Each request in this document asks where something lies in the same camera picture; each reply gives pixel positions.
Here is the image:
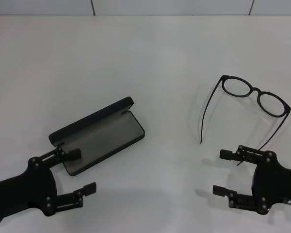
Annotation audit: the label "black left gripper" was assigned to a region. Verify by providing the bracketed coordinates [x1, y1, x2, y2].
[0, 145, 97, 217]

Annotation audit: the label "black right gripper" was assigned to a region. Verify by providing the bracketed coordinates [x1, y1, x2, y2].
[212, 145, 291, 216]

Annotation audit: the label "black glasses case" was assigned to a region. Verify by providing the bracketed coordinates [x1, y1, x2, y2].
[48, 96, 146, 176]

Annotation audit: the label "black glasses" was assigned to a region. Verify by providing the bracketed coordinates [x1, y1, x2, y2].
[200, 75, 291, 168]

